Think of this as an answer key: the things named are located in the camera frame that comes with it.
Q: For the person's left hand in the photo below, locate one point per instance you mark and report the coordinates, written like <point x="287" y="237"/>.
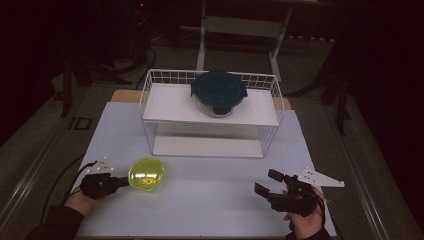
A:
<point x="78" y="203"/>

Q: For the glass container with dark lid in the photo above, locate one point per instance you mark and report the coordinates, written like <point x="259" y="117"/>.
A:
<point x="218" y="90"/>

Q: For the black metal stand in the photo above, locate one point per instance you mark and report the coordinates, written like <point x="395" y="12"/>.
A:
<point x="341" y="110"/>

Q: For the white metal frame stand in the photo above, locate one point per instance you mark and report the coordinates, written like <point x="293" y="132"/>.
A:
<point x="201" y="50"/>

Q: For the dark equipment with red light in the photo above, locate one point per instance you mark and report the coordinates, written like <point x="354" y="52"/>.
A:
<point x="141" y="20"/>

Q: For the metal floor rail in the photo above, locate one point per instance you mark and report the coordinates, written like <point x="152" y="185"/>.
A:
<point x="30" y="173"/>
<point x="363" y="186"/>

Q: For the yellow plastic bowl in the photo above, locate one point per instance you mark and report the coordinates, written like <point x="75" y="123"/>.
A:
<point x="146" y="173"/>

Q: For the person's right hand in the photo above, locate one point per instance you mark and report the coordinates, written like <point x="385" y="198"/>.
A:
<point x="305" y="226"/>

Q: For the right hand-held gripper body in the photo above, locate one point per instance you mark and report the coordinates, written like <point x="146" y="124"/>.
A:
<point x="296" y="200"/>

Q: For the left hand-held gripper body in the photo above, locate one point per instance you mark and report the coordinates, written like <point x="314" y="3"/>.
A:
<point x="98" y="186"/>

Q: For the pale blue table mat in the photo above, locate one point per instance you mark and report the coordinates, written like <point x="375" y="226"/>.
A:
<point x="206" y="206"/>

